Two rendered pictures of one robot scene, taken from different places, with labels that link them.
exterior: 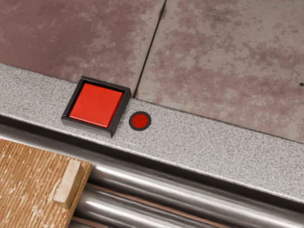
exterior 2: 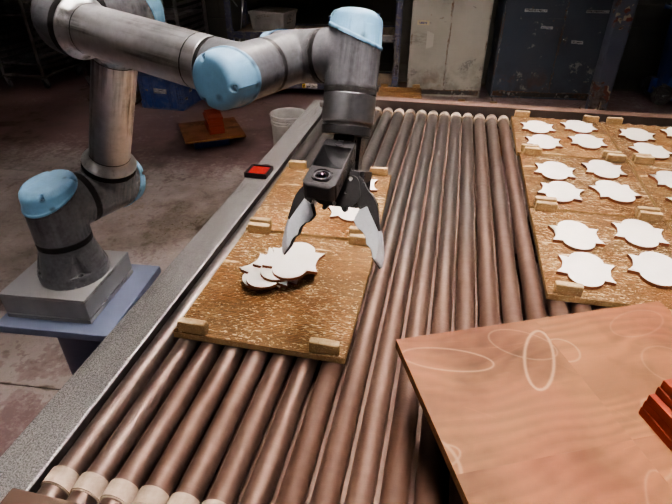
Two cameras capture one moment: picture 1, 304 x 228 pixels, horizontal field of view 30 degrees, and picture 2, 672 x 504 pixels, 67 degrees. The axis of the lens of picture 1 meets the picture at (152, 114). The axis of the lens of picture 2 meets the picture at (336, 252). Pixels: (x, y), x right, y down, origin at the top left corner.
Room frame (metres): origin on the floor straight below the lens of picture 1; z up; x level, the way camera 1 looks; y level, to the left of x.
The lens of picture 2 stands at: (0.66, 1.63, 1.62)
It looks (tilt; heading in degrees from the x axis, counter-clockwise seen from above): 33 degrees down; 252
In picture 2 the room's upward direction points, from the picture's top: straight up
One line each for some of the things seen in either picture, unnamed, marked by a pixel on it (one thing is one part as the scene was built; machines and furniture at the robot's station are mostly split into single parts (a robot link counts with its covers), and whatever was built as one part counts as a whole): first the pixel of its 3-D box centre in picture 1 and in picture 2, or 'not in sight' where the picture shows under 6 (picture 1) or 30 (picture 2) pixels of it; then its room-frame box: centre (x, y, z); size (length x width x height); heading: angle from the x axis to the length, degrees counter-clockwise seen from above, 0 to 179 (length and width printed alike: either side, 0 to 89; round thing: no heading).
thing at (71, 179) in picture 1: (69, 184); (297, 164); (0.31, 0.12, 0.95); 0.06 x 0.02 x 0.03; 151
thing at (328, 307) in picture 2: not in sight; (287, 285); (0.49, 0.73, 0.93); 0.41 x 0.35 x 0.02; 60
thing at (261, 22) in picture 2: not in sight; (273, 19); (-0.51, -4.26, 0.74); 0.44 x 0.36 x 0.20; 141
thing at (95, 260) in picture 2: not in sight; (69, 253); (0.95, 0.53, 0.98); 0.15 x 0.15 x 0.10
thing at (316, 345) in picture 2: not in sight; (324, 346); (0.47, 0.96, 0.95); 0.06 x 0.02 x 0.03; 150
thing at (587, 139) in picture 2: not in sight; (562, 134); (-0.72, 0.13, 0.94); 0.41 x 0.35 x 0.04; 59
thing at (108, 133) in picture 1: (96, 106); (258, 171); (0.43, 0.07, 0.92); 0.08 x 0.08 x 0.02; 60
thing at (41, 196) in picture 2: not in sight; (57, 206); (0.94, 0.52, 1.10); 0.13 x 0.12 x 0.14; 42
